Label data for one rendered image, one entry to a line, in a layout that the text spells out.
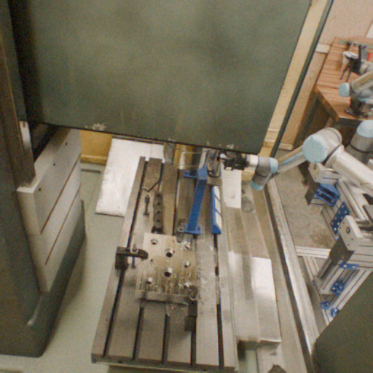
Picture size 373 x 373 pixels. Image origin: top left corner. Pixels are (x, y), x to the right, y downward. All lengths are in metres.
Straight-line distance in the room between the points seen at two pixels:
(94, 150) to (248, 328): 1.53
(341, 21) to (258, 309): 3.02
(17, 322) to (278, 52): 1.20
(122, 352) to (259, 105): 0.92
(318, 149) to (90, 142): 1.51
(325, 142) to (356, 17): 2.60
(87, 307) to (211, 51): 1.27
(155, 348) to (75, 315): 0.52
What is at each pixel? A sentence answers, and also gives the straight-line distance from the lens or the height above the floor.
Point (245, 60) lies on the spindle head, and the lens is 0.87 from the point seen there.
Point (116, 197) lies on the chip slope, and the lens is 2.11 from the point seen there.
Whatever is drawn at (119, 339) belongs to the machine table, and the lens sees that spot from 1.31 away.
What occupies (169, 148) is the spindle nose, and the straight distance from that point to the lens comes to 1.06.
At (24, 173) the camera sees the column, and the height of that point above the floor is 1.47.
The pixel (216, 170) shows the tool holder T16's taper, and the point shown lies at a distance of 1.46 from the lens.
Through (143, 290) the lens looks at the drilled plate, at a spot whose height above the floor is 0.99.
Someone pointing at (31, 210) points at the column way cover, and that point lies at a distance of 1.09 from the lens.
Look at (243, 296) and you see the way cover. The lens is 1.69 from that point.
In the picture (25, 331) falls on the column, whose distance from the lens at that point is 1.45.
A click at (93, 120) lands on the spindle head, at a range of 0.97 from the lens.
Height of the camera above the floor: 2.08
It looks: 38 degrees down
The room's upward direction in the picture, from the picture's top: 11 degrees clockwise
